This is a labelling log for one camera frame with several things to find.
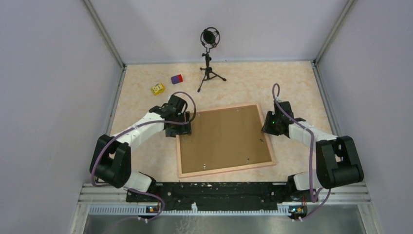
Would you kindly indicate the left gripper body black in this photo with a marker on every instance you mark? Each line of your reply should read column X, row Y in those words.
column 176, row 130

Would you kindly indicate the pink wooden picture frame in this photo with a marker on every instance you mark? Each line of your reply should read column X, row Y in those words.
column 226, row 171

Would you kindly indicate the brown cardboard backing board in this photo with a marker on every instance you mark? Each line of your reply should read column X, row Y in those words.
column 224, row 139

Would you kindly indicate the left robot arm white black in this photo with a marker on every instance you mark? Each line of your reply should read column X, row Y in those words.
column 111, row 162

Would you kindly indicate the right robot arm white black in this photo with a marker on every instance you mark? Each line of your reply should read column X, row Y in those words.
column 333, row 160

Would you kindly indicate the yellow owl toy block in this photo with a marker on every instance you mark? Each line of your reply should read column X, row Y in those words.
column 157, row 89

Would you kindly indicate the purple red toy block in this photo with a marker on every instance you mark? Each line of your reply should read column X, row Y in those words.
column 176, row 79

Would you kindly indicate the black microphone on tripod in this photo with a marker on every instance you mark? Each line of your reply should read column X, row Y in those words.
column 209, row 38

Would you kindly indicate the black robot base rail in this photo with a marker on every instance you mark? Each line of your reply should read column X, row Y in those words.
column 221, row 196

